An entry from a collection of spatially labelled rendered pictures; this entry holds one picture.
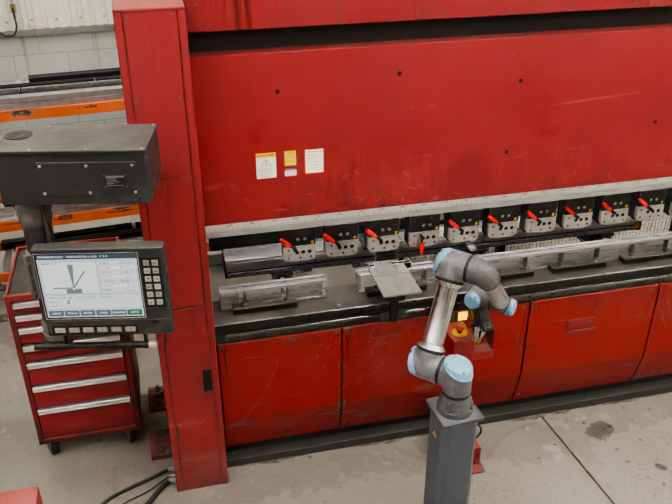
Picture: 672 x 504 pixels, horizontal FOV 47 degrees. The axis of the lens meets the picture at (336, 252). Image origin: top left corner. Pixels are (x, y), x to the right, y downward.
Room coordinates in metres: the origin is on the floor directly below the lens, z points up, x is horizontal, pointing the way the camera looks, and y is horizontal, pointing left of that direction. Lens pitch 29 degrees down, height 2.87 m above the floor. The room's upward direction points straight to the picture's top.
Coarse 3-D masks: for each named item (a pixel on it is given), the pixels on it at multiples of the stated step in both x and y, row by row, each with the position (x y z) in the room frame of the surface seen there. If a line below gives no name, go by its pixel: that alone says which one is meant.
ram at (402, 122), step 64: (192, 64) 3.02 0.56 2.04; (256, 64) 3.08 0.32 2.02; (320, 64) 3.14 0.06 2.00; (384, 64) 3.20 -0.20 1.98; (448, 64) 3.27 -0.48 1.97; (512, 64) 3.34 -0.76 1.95; (576, 64) 3.41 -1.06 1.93; (640, 64) 3.49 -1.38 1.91; (256, 128) 3.08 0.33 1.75; (320, 128) 3.14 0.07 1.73; (384, 128) 3.21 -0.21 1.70; (448, 128) 3.27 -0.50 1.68; (512, 128) 3.35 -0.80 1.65; (576, 128) 3.42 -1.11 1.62; (640, 128) 3.50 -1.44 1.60; (256, 192) 3.07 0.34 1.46; (320, 192) 3.14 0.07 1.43; (384, 192) 3.21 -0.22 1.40; (448, 192) 3.28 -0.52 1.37; (512, 192) 3.36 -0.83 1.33
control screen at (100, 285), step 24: (48, 264) 2.31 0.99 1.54; (72, 264) 2.32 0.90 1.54; (96, 264) 2.32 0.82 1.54; (120, 264) 2.32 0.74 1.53; (48, 288) 2.31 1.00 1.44; (72, 288) 2.31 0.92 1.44; (96, 288) 2.32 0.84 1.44; (120, 288) 2.32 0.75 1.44; (48, 312) 2.31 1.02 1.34; (72, 312) 2.31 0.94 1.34; (96, 312) 2.32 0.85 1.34; (120, 312) 2.32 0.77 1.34
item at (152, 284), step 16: (32, 256) 2.31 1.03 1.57; (144, 256) 2.32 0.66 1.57; (160, 256) 2.33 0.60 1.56; (144, 272) 2.32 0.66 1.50; (160, 272) 2.33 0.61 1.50; (144, 288) 2.32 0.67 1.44; (160, 288) 2.32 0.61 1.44; (144, 304) 2.32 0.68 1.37; (160, 304) 2.32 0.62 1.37; (48, 320) 2.31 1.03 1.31; (64, 320) 2.31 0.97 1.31; (80, 320) 2.31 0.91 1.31; (96, 320) 2.32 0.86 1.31; (112, 320) 2.32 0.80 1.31; (128, 320) 2.32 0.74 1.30; (144, 320) 2.32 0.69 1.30; (160, 320) 2.32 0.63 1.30
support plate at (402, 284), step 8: (400, 264) 3.25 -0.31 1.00; (376, 272) 3.17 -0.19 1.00; (408, 272) 3.17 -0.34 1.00; (376, 280) 3.10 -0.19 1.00; (384, 280) 3.10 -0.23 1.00; (392, 280) 3.10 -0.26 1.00; (400, 280) 3.10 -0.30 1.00; (408, 280) 3.10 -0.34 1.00; (384, 288) 3.03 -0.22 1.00; (392, 288) 3.03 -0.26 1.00; (400, 288) 3.03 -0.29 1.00; (408, 288) 3.03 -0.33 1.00; (416, 288) 3.03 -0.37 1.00; (384, 296) 2.96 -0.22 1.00; (392, 296) 2.97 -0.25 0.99
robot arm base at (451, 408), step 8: (440, 400) 2.45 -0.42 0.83; (448, 400) 2.42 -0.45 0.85; (456, 400) 2.41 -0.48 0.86; (464, 400) 2.42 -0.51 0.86; (472, 400) 2.46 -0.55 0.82; (440, 408) 2.43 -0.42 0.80; (448, 408) 2.42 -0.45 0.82; (456, 408) 2.40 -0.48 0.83; (464, 408) 2.41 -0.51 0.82; (472, 408) 2.43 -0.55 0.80; (448, 416) 2.40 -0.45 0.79; (456, 416) 2.39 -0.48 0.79; (464, 416) 2.40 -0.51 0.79
